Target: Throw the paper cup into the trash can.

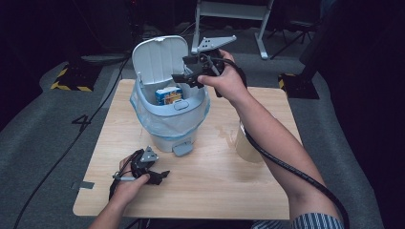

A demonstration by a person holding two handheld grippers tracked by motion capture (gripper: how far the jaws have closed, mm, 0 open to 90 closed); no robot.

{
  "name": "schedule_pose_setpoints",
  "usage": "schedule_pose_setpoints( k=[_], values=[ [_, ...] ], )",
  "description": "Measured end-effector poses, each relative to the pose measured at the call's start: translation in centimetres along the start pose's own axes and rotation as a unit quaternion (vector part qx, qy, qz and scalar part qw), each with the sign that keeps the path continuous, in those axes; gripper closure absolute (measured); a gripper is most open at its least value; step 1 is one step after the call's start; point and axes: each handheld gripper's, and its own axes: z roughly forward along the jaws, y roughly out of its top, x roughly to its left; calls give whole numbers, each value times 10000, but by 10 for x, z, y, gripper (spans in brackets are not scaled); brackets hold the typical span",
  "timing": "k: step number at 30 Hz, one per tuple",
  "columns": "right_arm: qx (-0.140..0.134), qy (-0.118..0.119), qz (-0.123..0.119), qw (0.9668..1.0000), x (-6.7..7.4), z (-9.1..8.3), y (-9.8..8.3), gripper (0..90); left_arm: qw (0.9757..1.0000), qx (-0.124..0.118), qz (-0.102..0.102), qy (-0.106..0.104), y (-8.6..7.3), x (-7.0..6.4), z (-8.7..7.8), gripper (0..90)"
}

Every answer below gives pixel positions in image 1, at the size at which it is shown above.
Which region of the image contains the striped shirt sleeve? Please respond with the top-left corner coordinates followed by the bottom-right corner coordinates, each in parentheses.
top-left (250, 212), bottom-right (346, 229)

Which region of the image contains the white metal stand frame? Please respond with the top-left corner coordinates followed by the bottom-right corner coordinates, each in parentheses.
top-left (190, 0), bottom-right (275, 61)

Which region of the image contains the person's right hand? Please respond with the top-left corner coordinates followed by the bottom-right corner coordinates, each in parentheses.
top-left (197, 49), bottom-right (253, 108)

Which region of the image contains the translucent beige cup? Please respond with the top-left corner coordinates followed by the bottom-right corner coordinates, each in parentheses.
top-left (234, 121), bottom-right (266, 164)

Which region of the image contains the person's left hand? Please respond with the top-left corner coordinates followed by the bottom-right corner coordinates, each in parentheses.
top-left (109, 154), bottom-right (151, 206)

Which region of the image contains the grey tape piece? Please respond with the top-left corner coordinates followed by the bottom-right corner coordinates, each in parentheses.
top-left (78, 180), bottom-right (96, 191)

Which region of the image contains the yellow-black striped stand base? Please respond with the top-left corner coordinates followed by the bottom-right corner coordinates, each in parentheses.
top-left (278, 73), bottom-right (320, 100)
top-left (50, 65), bottom-right (103, 94)

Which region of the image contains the blue snack box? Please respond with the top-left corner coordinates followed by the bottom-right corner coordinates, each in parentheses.
top-left (155, 86), bottom-right (184, 106)

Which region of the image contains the translucent blue-trimmed bin bag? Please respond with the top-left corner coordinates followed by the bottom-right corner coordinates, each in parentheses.
top-left (129, 79), bottom-right (211, 141)

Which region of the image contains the thick black gripper cable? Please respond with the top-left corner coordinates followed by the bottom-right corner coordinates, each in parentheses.
top-left (200, 52), bottom-right (352, 229)

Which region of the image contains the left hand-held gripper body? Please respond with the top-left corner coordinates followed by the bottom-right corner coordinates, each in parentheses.
top-left (129, 145), bottom-right (160, 179)

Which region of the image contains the black floor cable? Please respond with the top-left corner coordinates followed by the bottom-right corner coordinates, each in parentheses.
top-left (11, 53), bottom-right (133, 229)

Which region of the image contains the white pedal trash can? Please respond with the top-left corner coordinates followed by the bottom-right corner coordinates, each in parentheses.
top-left (129, 34), bottom-right (211, 157)

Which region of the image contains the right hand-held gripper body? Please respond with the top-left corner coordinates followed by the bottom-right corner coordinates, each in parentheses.
top-left (182, 34), bottom-right (238, 90)

